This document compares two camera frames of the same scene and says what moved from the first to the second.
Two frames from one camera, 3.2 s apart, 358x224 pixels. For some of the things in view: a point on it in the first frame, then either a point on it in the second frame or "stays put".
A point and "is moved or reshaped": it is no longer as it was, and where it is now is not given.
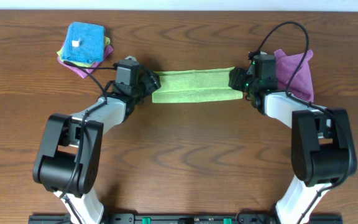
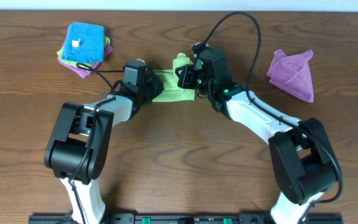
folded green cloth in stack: (106, 43) stays put
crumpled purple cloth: (301, 84) stays put
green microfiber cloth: (195, 85) is moved or reshaped
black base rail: (189, 218) stays put
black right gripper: (238, 79) → (185, 76)
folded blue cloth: (84, 42) stays put
